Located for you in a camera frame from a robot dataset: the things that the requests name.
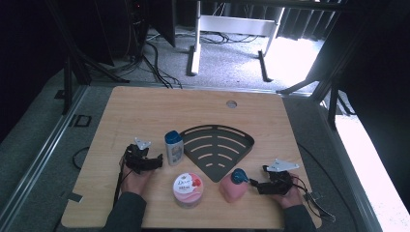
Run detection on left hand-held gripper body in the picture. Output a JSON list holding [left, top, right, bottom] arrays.
[[130, 137, 153, 175]]

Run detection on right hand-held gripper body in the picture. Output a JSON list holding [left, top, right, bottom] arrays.
[[262, 159, 300, 196]]

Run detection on white shampoo bottle blue cap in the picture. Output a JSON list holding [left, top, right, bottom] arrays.
[[163, 130, 185, 167]]

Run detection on pink pump bottle blue top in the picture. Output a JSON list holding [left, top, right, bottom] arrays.
[[220, 167, 250, 204]]

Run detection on pink lidded cream jar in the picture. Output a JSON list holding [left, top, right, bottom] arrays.
[[172, 172, 205, 209]]

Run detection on black slotted corner shelf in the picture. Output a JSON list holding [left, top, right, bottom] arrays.
[[179, 124, 255, 184]]

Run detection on person's right hand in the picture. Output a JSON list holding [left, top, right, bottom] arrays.
[[272, 173, 305, 210]]

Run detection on person's left hand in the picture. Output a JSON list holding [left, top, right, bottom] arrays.
[[120, 167, 155, 196]]

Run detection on black metal stand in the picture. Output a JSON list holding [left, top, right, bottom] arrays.
[[276, 62, 356, 130], [44, 0, 131, 116]]

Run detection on black computer tower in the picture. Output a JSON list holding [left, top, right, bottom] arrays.
[[96, 0, 150, 64]]

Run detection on dark curtain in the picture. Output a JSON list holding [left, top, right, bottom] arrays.
[[276, 6, 339, 43]]

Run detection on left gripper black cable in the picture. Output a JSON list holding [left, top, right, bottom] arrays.
[[112, 154, 133, 207]]

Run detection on right gripper cable bundle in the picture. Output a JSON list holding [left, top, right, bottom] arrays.
[[291, 175, 337, 223]]

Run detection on thin black floor cable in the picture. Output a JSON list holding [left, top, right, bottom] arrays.
[[296, 143, 360, 232]]

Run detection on black cable loop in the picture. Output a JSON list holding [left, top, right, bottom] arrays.
[[72, 146, 91, 170]]

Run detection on black rectangular floor frame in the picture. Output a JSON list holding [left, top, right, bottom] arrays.
[[68, 113, 93, 128]]

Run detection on black floor cables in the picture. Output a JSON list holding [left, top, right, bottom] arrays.
[[141, 42, 184, 90]]

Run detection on cable bundle under desk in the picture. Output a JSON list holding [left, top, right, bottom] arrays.
[[146, 30, 260, 46]]

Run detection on white desk frame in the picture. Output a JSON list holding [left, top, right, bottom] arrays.
[[186, 0, 286, 83]]

